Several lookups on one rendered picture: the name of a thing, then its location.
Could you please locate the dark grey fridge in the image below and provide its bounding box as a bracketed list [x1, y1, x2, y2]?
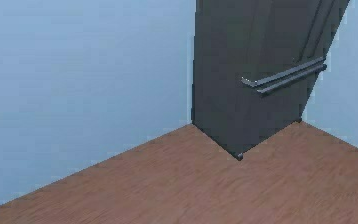
[190, 0, 351, 162]

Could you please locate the grey fridge handle bar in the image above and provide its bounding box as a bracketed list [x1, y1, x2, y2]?
[256, 64, 328, 95]
[241, 56, 327, 88]

